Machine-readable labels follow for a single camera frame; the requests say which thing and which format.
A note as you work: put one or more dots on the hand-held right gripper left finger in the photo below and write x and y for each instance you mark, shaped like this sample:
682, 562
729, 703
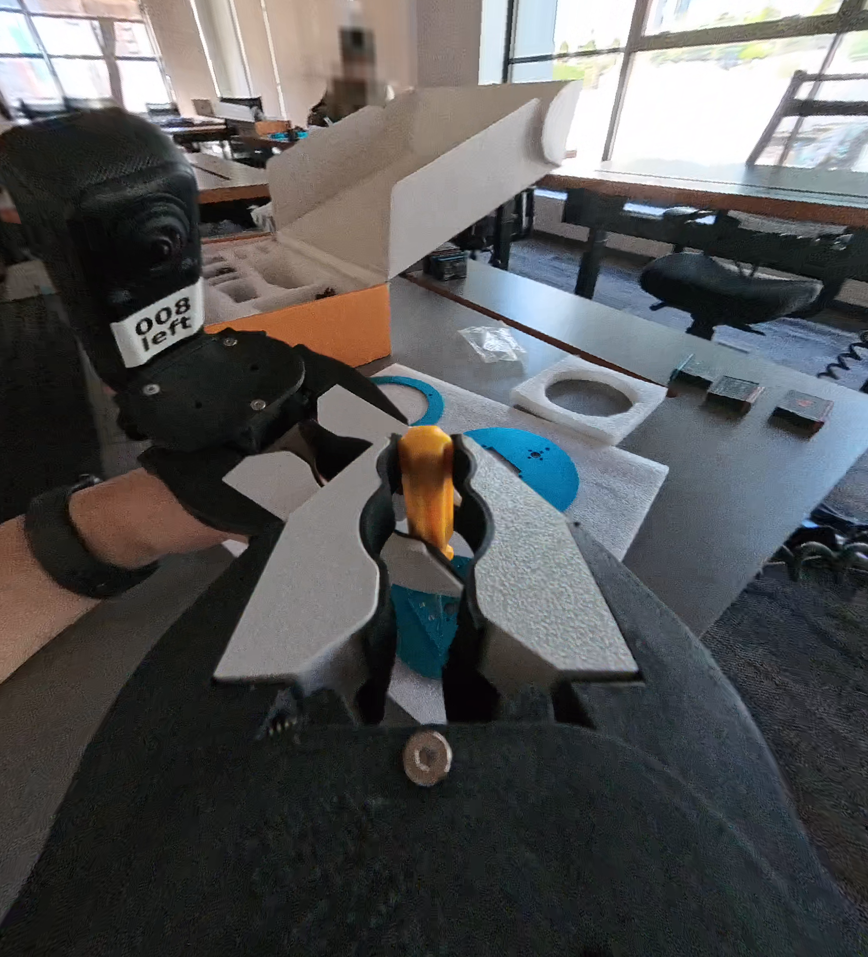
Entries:
306, 598

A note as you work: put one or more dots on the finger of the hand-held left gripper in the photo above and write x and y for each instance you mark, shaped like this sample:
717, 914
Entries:
355, 415
277, 486

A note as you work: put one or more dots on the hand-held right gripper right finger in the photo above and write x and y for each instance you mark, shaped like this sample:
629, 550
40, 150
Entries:
546, 598

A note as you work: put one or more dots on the blue perforated mounting disc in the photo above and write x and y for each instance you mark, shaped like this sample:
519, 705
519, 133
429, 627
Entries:
422, 635

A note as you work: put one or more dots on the person's left forearm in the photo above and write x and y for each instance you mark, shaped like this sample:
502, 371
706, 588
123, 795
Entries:
0, 613

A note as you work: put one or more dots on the background wooden desk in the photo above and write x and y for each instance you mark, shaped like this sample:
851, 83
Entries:
232, 183

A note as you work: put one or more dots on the wooden top office desk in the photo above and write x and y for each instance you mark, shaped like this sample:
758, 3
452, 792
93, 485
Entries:
703, 187

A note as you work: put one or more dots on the person's left hand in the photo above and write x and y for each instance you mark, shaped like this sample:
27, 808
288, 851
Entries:
142, 523

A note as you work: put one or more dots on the orange cardboard box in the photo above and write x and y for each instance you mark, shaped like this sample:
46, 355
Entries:
329, 329

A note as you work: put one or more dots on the blue disc with rectangular cutout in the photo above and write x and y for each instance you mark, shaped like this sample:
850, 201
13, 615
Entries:
546, 478

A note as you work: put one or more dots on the white foam sheet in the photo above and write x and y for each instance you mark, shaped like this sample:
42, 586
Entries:
613, 486

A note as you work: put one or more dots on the clear plastic bag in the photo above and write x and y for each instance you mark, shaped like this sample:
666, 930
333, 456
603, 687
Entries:
490, 342

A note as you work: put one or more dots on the window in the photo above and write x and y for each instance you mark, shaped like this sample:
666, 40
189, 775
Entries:
67, 45
703, 97

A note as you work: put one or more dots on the black wristband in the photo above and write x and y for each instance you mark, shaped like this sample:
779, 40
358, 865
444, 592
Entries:
60, 553

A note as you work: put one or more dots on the small black flat box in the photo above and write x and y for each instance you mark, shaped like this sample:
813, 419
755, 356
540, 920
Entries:
694, 371

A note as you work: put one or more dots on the black saddle stool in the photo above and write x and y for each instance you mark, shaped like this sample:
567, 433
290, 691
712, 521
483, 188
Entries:
725, 288

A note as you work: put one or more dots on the white foam frame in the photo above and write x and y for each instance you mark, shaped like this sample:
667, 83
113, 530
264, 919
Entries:
628, 426

